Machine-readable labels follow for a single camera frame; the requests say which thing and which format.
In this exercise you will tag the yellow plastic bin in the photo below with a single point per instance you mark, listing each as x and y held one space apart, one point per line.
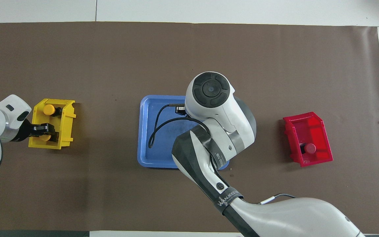
65 131

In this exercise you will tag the brown paper table mat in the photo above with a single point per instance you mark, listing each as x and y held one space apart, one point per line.
110 59

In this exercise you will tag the blue plastic tray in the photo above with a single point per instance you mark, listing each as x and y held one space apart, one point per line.
145 154

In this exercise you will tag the yellow push button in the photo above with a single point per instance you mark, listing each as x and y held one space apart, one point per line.
44 137
48 109

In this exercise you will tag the red push button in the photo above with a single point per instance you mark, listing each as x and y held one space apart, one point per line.
309 148

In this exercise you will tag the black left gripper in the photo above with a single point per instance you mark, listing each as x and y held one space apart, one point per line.
25 131

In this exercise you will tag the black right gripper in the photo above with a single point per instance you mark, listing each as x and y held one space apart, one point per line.
180 109

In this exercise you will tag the red plastic bin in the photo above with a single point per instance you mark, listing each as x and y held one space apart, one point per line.
317 131

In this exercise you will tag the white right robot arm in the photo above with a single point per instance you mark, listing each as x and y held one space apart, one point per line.
229 118

